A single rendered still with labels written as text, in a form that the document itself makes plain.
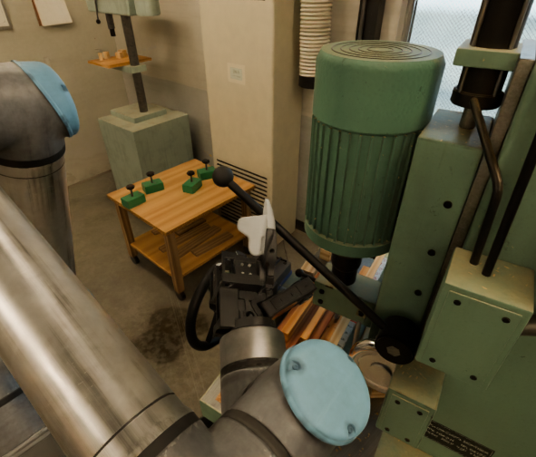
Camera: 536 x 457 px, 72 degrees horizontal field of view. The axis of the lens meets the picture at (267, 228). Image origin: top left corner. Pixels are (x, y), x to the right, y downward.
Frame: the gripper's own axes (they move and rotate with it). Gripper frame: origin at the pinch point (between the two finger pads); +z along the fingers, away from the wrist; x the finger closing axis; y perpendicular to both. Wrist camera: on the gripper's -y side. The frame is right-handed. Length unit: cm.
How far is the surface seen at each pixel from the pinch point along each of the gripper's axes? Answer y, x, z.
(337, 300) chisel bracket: -21.5, 10.7, -6.8
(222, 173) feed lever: 8.0, -7.9, 3.1
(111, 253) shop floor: 30, 181, 112
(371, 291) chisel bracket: -26.4, 5.7, -6.9
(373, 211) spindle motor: -14.2, -13.7, -4.8
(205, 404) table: 1.2, 30.0, -21.7
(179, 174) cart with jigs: -3, 118, 135
